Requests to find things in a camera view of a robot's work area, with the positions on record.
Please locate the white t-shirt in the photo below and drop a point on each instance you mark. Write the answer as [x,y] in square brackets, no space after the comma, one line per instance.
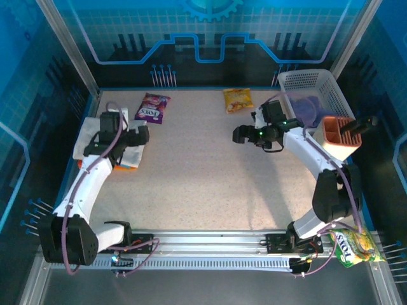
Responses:
[86,133]

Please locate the yellow snack bag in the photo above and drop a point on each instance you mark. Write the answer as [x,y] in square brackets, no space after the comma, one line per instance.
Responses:
[238,101]

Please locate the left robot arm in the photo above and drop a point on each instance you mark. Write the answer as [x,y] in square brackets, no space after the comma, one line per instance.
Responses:
[86,184]

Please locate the purple candy bag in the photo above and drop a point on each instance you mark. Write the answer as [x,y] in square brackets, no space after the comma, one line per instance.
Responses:
[151,109]

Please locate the teal and orange folded cloths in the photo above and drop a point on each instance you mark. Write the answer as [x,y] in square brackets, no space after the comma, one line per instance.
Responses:
[125,168]

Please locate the purple t-shirt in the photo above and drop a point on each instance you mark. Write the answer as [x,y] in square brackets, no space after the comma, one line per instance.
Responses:
[302,108]

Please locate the cream and orange utensil holder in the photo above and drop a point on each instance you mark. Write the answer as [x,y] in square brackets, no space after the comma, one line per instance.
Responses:
[337,151]

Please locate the white plastic basket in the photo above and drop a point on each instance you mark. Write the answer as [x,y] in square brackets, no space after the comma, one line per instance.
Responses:
[337,90]

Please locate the black utensil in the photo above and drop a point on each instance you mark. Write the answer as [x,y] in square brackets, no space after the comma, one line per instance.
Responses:
[362,124]

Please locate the black connector box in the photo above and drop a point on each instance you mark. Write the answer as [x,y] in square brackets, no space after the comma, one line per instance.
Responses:
[122,263]
[300,267]

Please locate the green candy bag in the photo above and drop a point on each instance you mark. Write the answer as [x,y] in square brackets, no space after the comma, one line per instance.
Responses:
[356,249]

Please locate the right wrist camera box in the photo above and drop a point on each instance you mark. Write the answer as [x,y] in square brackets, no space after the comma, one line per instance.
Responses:
[258,117]

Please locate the aluminium frame post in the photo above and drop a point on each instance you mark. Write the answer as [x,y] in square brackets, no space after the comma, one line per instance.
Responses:
[70,47]
[353,39]

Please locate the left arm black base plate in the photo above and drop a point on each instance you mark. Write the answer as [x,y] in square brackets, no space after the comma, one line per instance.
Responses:
[144,243]

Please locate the aluminium front rail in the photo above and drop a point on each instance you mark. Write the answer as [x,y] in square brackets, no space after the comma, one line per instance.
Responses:
[206,241]

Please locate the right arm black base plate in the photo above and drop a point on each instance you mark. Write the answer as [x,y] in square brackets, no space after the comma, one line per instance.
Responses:
[276,244]

